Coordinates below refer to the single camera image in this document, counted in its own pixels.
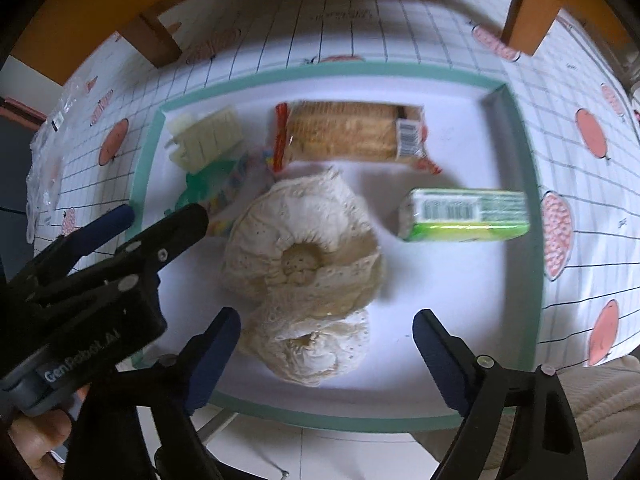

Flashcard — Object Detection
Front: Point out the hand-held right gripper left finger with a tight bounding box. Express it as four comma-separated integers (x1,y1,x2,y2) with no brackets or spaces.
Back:
62,306,242,480

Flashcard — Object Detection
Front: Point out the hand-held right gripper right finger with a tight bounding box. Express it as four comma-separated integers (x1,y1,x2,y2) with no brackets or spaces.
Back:
412,308,588,480

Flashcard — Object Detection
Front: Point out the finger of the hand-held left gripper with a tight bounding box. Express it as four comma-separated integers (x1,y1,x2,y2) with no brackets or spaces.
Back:
44,202,210,307
10,204,137,302

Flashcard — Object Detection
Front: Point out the teal-edged white box tray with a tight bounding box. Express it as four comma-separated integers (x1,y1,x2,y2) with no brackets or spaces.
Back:
129,62,546,433

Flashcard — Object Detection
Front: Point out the colourful green candy packet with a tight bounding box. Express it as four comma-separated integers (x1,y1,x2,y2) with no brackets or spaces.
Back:
175,147,276,238

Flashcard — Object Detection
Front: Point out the white hair clip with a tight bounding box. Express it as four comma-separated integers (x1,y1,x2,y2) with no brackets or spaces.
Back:
167,106,246,171

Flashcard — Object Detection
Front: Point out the cream lace cloth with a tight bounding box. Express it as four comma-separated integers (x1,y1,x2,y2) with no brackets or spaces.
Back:
220,167,386,388

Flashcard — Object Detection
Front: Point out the long green tissue pack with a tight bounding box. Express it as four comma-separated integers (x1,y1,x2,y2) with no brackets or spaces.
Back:
398,187,532,243

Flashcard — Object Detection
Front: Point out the biscuit packet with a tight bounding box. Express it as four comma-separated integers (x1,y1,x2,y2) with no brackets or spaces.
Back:
274,101,443,176

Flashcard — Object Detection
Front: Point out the person's left hand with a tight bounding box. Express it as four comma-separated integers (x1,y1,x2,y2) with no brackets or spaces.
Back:
7,385,88,468

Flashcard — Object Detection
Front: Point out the wooden nightstand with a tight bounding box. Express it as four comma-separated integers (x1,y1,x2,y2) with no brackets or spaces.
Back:
10,0,633,86

